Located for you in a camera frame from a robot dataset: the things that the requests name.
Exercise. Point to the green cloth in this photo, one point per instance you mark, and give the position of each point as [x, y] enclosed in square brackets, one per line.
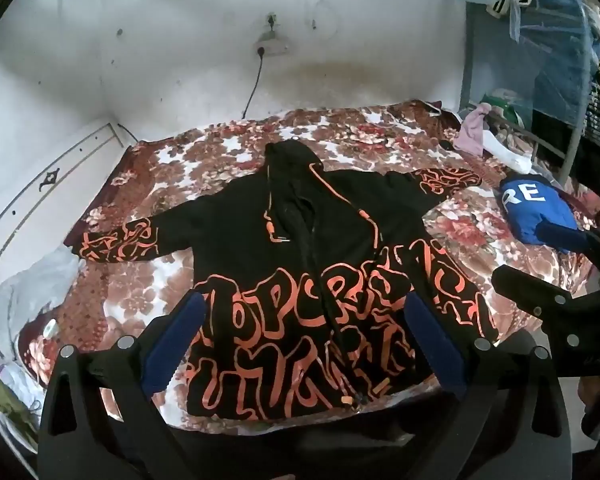
[505, 105]

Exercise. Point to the wall power socket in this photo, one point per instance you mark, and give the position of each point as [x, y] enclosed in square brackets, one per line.
[270, 45]

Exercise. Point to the blue garment with white letters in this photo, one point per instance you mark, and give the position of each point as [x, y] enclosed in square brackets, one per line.
[545, 215]

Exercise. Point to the white cloth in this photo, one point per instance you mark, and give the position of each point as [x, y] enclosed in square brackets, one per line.
[510, 152]

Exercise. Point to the white headboard panel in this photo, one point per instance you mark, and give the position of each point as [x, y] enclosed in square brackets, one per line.
[40, 185]

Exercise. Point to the pale grey cloth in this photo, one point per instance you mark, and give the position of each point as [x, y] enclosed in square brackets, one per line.
[25, 295]

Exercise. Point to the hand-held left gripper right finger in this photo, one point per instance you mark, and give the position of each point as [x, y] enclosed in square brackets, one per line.
[437, 345]

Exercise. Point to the black hoodie with orange print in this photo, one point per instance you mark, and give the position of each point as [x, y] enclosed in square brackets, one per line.
[290, 240]

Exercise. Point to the green and white bag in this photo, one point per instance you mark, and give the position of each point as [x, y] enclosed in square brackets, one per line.
[5, 400]

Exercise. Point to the grey metal bunk bed frame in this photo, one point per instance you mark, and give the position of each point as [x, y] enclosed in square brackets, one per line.
[472, 60]

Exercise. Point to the floral brown and white blanket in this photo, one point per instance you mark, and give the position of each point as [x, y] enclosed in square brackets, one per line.
[205, 160]

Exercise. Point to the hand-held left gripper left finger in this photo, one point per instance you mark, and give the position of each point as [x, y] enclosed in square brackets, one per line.
[172, 345]

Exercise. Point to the pink cloth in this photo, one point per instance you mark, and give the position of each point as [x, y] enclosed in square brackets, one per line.
[472, 130]

